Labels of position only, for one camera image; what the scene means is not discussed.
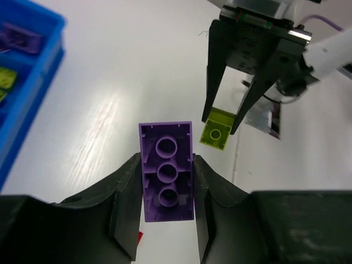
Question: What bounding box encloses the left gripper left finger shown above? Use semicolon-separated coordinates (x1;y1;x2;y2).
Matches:
1;153;142;263

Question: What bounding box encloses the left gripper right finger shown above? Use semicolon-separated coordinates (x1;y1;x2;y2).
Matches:
193;155;351;263

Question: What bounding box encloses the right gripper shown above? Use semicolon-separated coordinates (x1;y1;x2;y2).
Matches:
201;5;312;135

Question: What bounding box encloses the lime sloped lego brick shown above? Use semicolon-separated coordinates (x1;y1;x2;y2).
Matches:
200;107;236;151

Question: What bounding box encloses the purple curved lego brick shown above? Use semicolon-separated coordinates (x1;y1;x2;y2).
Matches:
139;121;194;222

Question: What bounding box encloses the lime two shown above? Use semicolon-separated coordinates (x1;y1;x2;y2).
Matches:
0;67;18;106

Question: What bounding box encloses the purple butterfly lego brick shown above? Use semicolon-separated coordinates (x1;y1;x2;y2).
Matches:
1;22;42;54

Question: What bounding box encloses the small lego block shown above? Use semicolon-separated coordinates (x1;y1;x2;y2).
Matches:
137;232;144;245

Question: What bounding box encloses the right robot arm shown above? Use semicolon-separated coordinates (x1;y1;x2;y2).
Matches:
202;1;351;133

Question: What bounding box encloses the blue plastic sorting bin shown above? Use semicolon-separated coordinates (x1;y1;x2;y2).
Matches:
1;0;65;183

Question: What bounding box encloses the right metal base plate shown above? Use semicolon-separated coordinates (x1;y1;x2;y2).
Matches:
244;98;281;139

